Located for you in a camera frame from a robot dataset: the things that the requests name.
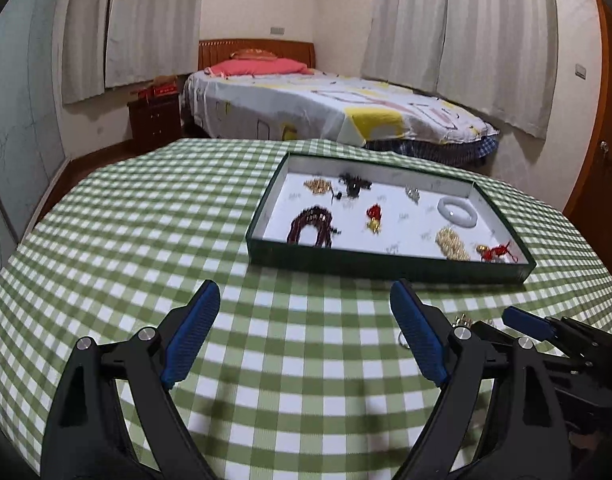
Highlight pearl rhinestone flower brooch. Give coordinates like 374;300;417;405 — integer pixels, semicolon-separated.
452;313;496;330

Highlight white pearl bracelet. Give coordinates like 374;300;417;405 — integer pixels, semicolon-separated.
434;225;472;262

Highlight red knot gold charm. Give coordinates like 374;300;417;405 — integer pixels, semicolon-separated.
365;204;382;234

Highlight white jade bangle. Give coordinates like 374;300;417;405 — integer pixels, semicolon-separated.
437;196;478;229

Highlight silver crystal brooch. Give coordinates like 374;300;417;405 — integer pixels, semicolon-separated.
405;188;421;204

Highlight black bead cord necklace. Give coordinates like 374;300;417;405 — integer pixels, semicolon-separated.
329;172;373;205

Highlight gold rhinestone brooch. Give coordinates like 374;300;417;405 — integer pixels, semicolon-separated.
304;178;333;195

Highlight red knot charm in box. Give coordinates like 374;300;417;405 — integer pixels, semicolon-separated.
475;240;519;263

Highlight green checked tablecloth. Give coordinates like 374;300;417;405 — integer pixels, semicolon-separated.
0;136;612;480

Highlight brown wooden door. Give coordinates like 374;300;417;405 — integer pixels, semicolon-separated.
564;0;612;274

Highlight dark green cardboard box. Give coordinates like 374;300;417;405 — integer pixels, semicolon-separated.
245;152;537;285

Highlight bed with patterned sheet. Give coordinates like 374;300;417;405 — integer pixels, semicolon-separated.
181;72;500;167

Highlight dark wooden nightstand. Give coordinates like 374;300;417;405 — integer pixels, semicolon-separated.
128;93;183;154

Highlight red boxes on nightstand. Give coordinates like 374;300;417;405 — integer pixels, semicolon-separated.
129;75;179;103

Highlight pink pillow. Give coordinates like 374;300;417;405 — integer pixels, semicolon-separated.
204;58;313;77

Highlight wooden headboard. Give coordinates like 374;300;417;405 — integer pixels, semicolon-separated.
197;38;317;70

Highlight orange patterned pillow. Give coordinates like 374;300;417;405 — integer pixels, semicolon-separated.
230;49;278;62

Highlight right white curtain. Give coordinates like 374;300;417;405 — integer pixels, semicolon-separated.
361;0;558;139

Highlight white curtain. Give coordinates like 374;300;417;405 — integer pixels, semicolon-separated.
62;0;202;104
361;0;558;139

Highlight left white curtain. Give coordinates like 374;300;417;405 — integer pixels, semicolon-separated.
62;0;202;104

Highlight dark red bead bracelet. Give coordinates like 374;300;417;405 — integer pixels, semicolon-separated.
285;205;342;250

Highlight wall switch plate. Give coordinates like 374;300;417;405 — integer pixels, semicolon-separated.
575;64;586;79

